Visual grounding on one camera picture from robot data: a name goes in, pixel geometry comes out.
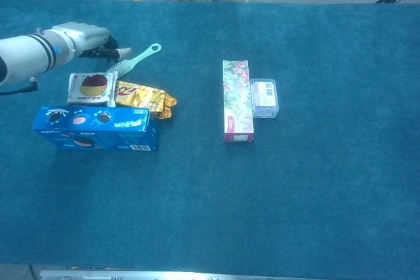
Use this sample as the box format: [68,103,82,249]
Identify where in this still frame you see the clear plastic box purple contents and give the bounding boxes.
[249,77,280,119]

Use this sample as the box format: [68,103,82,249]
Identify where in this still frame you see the gold foil snack packet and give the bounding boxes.
[113,80,178,120]

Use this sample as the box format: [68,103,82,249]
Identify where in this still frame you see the blue Oreo cookie box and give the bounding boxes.
[31,106,161,152]

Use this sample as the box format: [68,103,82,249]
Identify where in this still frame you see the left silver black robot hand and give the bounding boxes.
[52,22,133,61]

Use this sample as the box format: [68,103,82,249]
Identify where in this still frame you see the white snack pouch red picture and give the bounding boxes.
[67,71,119,108]

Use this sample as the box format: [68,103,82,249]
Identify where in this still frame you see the aluminium rail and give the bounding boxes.
[39,269,329,280]

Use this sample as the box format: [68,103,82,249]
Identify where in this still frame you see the long floral print box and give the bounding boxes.
[222,60,255,143]

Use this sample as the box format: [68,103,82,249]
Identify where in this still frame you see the teal felt table cover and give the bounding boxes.
[0,0,420,280]

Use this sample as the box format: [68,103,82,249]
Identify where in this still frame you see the mint green plastic brush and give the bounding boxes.
[106,43,163,77]

